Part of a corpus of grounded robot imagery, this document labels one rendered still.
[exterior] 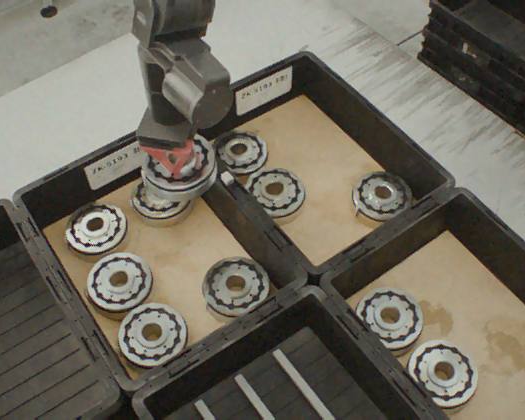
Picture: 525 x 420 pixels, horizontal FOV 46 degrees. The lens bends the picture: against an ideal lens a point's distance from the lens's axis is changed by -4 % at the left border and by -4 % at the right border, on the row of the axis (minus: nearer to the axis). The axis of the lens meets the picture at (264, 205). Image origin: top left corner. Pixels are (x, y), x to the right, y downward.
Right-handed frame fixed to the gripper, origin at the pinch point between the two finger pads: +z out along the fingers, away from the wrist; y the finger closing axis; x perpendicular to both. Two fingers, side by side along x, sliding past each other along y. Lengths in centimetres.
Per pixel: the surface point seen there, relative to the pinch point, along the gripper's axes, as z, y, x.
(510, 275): 18, 1, -51
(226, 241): 21.3, 0.2, -5.6
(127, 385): 10.4, -30.0, -0.5
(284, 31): 37, 72, -2
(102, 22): 109, 150, 93
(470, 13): 59, 122, -54
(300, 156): 21.9, 20.8, -14.2
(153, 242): 21.2, -2.5, 6.2
